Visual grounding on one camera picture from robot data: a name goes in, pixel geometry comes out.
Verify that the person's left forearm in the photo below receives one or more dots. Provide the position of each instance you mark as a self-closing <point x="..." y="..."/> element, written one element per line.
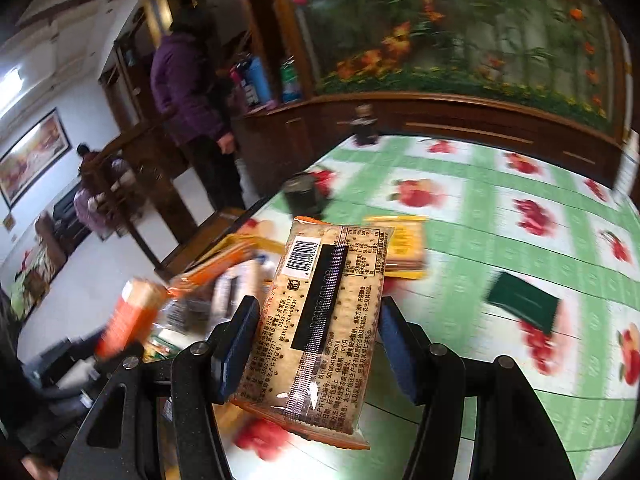
<point x="10" y="360"/>

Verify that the blue flask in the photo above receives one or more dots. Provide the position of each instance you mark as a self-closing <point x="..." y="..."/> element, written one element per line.
<point x="257" y="80"/>

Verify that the framed landscape painting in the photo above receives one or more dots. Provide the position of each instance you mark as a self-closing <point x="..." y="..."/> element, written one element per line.
<point x="30" y="160"/>

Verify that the tan barcode cracker packet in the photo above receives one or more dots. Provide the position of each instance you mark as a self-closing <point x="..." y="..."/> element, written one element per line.
<point x="320" y="310"/>

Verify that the flower and bamboo glass mural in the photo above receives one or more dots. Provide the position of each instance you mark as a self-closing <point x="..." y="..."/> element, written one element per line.
<point x="475" y="35"/>

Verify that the person's left hand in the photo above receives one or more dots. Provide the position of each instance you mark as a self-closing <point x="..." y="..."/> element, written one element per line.
<point x="35" y="466"/>

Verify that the green white bottle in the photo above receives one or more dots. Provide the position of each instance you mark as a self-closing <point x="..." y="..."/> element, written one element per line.
<point x="290" y="80"/>

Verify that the black case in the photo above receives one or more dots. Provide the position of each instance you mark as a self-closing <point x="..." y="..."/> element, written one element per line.
<point x="302" y="195"/>

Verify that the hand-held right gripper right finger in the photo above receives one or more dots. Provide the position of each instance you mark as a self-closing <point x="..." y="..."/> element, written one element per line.
<point x="400" y="345"/>

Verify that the dark green flat pad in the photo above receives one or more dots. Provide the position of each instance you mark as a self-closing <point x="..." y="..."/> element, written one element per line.
<point x="522" y="302"/>

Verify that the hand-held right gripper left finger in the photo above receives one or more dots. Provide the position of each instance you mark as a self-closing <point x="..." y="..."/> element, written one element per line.
<point x="237" y="345"/>

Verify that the green fruit print tablecloth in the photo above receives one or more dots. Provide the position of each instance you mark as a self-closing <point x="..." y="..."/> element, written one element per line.
<point x="475" y="240"/>

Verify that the yellow cracker packet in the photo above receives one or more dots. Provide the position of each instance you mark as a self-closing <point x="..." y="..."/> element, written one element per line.
<point x="407" y="242"/>

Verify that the dark wooden chair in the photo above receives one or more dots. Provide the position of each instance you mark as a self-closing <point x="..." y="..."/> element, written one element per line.
<point x="150" y="200"/>

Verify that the small orange cracker packet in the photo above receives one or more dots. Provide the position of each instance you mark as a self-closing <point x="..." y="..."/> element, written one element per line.
<point x="220" y="269"/>

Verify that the small black box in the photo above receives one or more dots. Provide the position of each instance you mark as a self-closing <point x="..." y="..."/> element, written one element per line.
<point x="365" y="127"/>

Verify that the large orange cracker packet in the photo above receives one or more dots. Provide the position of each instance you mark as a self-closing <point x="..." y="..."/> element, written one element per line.
<point x="125" y="320"/>

